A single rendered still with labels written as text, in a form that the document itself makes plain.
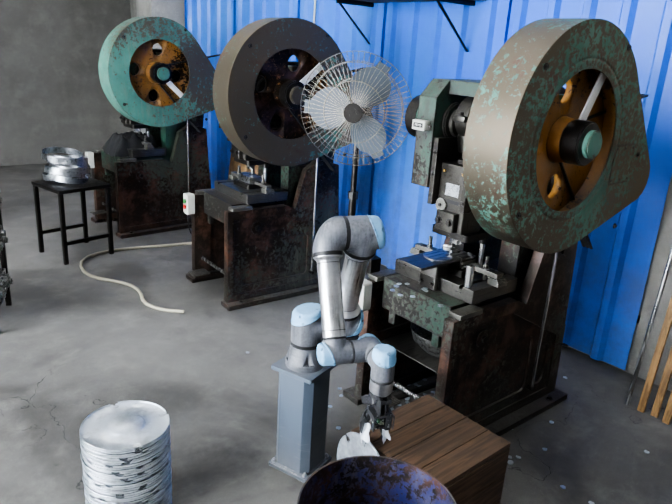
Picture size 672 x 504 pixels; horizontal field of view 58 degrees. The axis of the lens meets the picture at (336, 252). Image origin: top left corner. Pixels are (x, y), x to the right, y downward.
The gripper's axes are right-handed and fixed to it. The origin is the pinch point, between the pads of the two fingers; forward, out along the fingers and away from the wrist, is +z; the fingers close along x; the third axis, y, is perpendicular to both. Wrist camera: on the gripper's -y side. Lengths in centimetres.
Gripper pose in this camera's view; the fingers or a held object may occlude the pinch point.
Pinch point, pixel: (372, 440)
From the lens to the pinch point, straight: 212.7
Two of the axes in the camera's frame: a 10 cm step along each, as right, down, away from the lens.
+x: 9.5, -0.4, 3.1
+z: -0.7, 9.5, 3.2
